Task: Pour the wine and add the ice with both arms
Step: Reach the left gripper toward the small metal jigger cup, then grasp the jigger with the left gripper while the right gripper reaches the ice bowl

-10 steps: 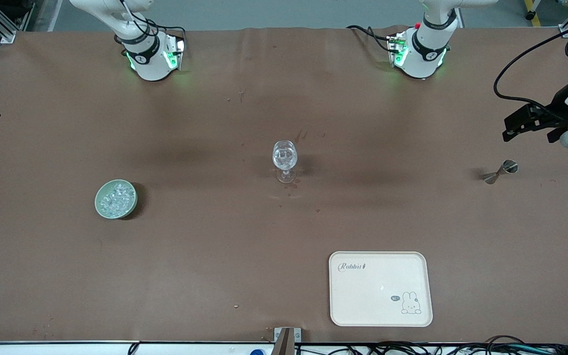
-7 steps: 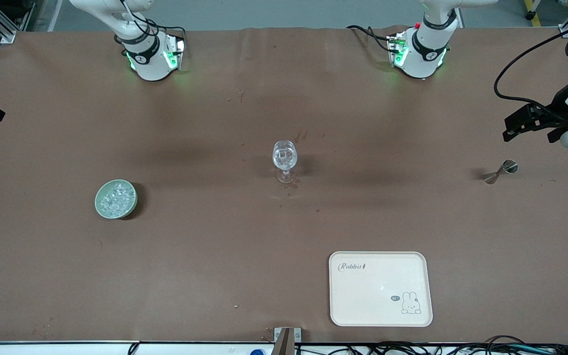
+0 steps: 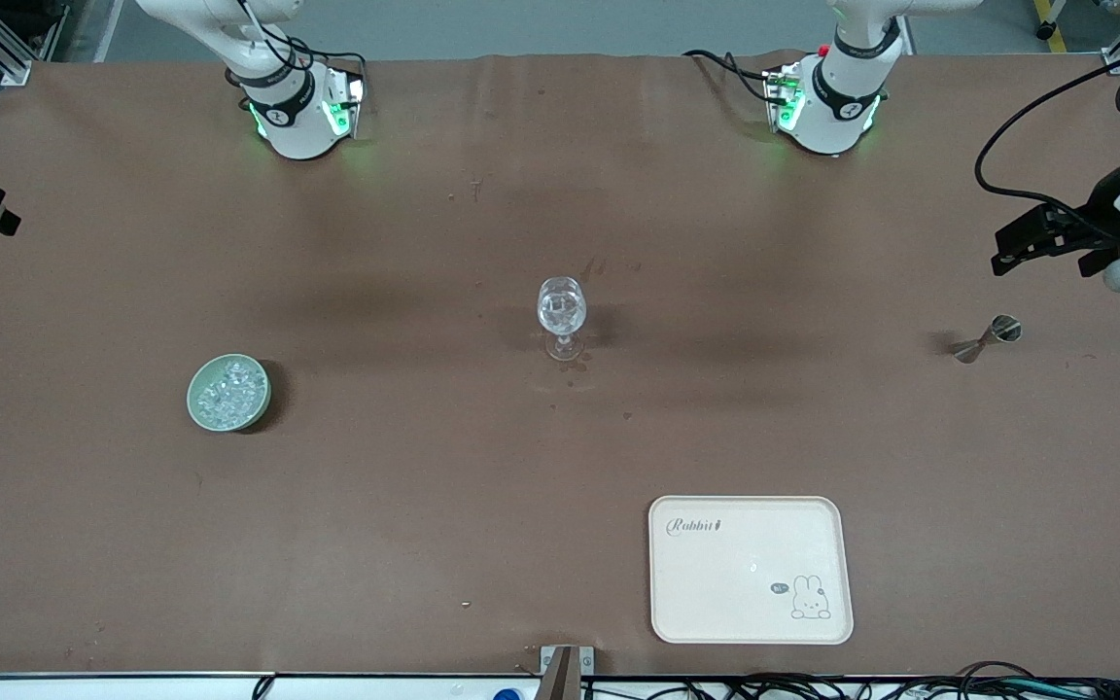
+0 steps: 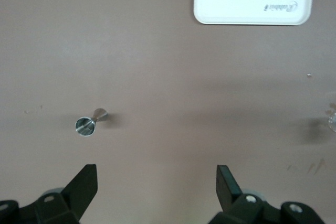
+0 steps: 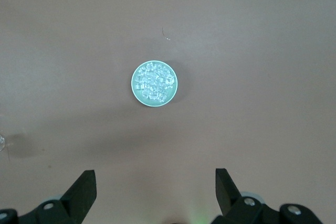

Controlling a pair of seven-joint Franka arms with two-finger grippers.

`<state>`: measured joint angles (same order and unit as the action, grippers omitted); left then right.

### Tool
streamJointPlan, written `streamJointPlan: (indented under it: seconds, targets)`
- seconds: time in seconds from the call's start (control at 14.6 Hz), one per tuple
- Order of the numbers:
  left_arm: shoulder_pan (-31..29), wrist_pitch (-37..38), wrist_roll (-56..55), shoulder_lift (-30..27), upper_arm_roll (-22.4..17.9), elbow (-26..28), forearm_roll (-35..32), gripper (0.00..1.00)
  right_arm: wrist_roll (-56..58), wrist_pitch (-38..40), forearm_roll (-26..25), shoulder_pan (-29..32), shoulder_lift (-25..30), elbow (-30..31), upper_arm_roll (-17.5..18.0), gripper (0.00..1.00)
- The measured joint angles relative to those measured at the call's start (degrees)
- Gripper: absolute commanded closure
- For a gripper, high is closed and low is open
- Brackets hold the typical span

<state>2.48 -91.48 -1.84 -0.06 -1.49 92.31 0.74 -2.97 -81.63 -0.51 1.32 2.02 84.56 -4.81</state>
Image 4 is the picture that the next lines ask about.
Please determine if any steel double jigger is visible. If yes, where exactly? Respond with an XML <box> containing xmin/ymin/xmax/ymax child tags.
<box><xmin>75</xmin><ymin>108</ymin><xmax>109</xmax><ymax>136</ymax></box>

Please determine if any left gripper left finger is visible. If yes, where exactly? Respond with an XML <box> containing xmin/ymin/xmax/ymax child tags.
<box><xmin>34</xmin><ymin>164</ymin><xmax>99</xmax><ymax>224</ymax></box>

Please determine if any clear stemmed wine glass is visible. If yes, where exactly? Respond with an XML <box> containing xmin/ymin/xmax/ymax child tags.
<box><xmin>328</xmin><ymin>111</ymin><xmax>336</xmax><ymax>133</ymax></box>

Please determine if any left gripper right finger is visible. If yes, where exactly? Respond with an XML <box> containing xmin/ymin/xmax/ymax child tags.
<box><xmin>207</xmin><ymin>165</ymin><xmax>266</xmax><ymax>224</ymax></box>

